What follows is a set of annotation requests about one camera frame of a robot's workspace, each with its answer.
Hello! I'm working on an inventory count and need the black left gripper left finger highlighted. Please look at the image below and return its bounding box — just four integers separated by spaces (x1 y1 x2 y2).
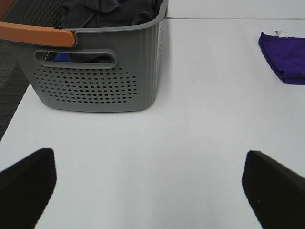
0 148 57 229

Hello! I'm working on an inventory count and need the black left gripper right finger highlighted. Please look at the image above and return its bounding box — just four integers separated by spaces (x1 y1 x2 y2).
241 151 305 229

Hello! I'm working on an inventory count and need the grey perforated laundry basket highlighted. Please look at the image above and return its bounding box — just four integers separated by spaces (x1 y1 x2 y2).
0 0 168 112

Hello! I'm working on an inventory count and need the blue cloth in basket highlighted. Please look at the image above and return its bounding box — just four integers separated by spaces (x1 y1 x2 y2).
52 53 70 62

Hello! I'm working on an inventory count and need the purple folded towel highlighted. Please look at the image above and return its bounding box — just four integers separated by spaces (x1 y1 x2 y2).
258 32 305 85

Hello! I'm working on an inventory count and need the dark grey towel in basket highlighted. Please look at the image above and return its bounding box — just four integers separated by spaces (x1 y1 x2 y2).
60 0 162 29

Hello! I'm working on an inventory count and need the orange basket handle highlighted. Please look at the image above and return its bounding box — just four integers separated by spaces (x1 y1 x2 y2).
0 22 75 47

